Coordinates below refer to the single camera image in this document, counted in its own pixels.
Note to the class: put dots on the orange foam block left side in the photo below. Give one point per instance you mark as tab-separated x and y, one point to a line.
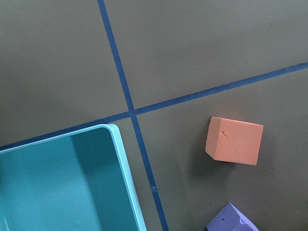
233	141

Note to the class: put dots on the teal plastic bin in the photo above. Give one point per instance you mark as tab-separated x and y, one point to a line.
78	181

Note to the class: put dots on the purple foam block left side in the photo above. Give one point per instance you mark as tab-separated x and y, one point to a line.
231	219

